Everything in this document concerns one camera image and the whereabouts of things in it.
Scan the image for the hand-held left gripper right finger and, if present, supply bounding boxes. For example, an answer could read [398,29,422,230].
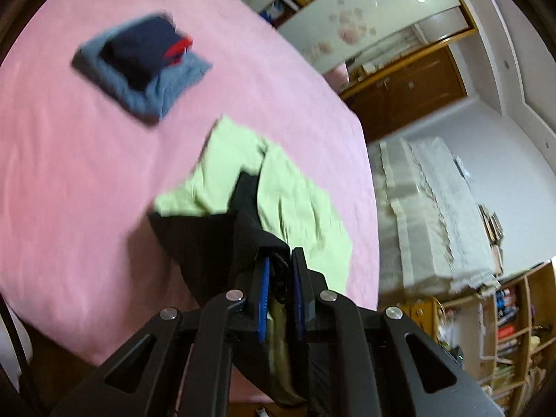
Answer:
[290,247,505,417]

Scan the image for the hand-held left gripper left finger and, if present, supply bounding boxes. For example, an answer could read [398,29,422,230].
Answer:
[50,247,272,417]

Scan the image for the green and black hooded jacket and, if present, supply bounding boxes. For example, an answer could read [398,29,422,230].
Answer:
[148,115,352,409]

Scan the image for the wooden drawer cabinet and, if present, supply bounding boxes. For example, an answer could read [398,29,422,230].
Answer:
[402,297,439,344]

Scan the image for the stack of books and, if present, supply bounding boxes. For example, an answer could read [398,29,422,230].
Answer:
[478,204,505,270]

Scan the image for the wooden bookshelf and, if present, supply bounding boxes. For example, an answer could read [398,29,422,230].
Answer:
[434,261,556,417]

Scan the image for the folded blue jeans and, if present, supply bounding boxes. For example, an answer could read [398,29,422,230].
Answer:
[72,11,213,124]

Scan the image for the brown wooden door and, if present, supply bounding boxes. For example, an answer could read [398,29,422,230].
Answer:
[339,46,467,142]

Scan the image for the pink bed blanket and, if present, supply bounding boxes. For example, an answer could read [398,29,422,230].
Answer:
[0,0,381,402]

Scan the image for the folded navy garment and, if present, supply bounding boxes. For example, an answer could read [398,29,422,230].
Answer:
[100,15,194,92]

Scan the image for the floral sliding door wardrobe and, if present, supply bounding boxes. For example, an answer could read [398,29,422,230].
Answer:
[226,0,479,83]

